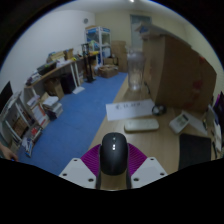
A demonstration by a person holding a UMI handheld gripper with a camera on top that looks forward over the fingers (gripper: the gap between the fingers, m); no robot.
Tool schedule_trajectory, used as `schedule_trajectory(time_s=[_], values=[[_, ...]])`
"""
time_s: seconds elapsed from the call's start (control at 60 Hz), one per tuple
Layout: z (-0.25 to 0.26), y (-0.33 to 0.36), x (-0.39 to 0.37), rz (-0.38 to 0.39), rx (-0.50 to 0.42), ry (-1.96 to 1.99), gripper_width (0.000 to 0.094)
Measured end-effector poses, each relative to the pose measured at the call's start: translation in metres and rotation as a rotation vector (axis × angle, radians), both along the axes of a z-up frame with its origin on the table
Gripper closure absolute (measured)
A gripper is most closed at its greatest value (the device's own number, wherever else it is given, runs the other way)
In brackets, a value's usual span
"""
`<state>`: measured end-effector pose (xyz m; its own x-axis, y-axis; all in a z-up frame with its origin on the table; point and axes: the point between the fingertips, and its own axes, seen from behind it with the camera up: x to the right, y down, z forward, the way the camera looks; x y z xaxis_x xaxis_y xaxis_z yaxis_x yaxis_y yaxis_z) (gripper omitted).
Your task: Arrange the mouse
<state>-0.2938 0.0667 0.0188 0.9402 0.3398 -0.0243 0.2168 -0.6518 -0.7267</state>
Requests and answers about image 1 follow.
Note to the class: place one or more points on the large brown cardboard box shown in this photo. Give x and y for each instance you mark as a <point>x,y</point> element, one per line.
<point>180,73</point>

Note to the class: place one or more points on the black computer mouse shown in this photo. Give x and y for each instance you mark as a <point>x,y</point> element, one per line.
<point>114,153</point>

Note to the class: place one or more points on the white bookshelf unit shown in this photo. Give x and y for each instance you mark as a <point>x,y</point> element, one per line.
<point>23,126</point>

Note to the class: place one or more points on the open cardboard box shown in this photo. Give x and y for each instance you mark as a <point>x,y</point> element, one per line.
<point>108,71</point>

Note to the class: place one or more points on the wooden wall desk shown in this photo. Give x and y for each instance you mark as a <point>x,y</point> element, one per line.
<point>55,70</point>

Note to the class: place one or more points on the black floor stand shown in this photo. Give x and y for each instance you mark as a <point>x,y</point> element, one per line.
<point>88,65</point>

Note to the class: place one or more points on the black flat monitor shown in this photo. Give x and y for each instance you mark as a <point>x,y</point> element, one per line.
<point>5,95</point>

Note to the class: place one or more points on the black bin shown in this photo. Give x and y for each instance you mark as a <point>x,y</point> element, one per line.
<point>68,84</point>

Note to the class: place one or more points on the glass-door display cabinet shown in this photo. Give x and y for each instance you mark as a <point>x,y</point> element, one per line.
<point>98,45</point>

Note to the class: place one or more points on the round wall clock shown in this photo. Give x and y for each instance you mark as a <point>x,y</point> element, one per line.
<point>86,21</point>

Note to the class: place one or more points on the grey flat board stack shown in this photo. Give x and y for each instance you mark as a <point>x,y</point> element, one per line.
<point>151,30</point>

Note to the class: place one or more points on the ceiling light tube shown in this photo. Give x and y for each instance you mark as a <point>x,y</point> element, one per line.
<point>131,1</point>

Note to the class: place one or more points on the window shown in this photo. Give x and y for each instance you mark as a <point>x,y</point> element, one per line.
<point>138,23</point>

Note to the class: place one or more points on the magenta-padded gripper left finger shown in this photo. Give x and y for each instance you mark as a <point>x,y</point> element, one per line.
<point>76,171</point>

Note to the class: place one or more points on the white paper with writing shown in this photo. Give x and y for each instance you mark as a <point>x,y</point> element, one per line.
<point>128,110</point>

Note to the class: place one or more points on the white remote with display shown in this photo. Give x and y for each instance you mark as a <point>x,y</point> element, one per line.
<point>179,123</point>

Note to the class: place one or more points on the person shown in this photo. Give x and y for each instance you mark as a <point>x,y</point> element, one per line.
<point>7,153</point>

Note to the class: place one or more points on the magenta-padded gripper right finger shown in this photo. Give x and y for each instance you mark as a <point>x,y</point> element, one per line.
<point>150,171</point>

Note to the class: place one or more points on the stacked cardboard boxes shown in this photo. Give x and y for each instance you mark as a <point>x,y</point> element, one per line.
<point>119,55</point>

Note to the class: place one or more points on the slim white remote control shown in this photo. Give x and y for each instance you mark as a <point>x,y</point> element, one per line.
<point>141,125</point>

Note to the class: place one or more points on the black mouse pad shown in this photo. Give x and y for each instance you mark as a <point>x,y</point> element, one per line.
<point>195,151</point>

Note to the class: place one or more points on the clear plastic jar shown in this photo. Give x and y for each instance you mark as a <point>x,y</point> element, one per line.
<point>136,71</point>

